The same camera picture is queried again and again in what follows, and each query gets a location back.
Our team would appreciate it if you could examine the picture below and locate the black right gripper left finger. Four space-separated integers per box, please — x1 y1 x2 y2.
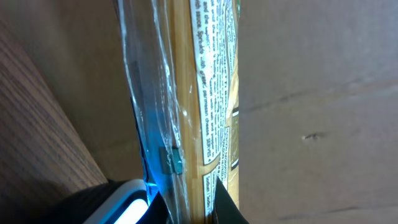
141 193 171 224

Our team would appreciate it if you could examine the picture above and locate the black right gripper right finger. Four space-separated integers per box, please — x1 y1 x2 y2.
212 178 249 224

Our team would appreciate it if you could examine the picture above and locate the orange red noodle packet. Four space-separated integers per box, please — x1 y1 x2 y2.
117 0 240 223

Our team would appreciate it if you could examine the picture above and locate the white barcode scanner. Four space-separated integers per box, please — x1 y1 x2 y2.
38 179 148 224

